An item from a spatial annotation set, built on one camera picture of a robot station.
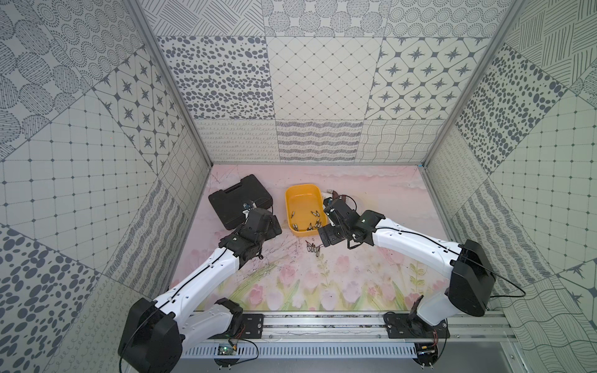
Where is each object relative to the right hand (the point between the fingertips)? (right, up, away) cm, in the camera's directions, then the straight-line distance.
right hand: (334, 232), depth 83 cm
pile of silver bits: (-8, -8, +8) cm, 14 cm away
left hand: (-25, +4, 0) cm, 25 cm away
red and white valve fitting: (+3, +13, +24) cm, 28 cm away
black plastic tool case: (-45, +8, +18) cm, 49 cm away
